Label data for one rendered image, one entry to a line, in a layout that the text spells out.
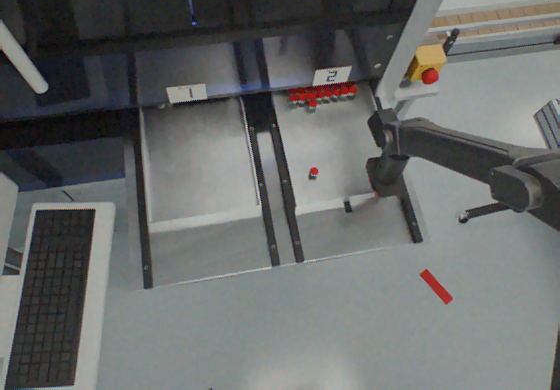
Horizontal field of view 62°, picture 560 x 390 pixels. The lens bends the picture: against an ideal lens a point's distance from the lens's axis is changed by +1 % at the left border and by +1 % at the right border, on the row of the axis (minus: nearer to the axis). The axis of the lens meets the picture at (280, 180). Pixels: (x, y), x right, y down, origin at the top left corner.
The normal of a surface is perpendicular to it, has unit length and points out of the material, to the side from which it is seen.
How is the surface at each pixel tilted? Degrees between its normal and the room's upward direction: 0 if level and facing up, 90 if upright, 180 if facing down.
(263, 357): 0
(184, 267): 0
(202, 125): 0
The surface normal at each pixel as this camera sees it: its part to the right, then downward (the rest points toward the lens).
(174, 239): 0.06, -0.38
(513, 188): -0.97, 0.20
